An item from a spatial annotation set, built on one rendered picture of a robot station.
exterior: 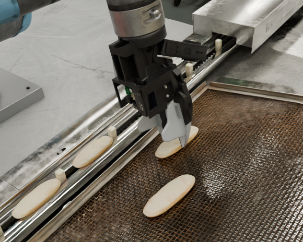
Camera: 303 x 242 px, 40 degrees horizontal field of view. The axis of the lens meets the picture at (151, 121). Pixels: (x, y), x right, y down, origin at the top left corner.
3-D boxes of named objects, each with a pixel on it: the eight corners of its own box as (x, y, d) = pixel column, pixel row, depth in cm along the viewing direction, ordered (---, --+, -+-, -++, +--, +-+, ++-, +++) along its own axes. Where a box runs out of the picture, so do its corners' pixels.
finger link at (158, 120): (135, 146, 73) (128, 104, 67) (158, 129, 76) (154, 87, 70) (148, 154, 71) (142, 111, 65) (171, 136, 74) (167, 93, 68)
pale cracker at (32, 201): (52, 176, 75) (50, 172, 74) (66, 185, 73) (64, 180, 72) (7, 213, 69) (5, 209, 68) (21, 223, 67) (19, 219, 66)
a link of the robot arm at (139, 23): (135, -9, 62) (174, -7, 57) (142, 20, 65) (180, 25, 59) (97, 9, 58) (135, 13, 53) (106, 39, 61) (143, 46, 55)
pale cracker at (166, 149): (188, 125, 76) (187, 120, 76) (203, 130, 74) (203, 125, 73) (150, 154, 71) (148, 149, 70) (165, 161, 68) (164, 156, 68)
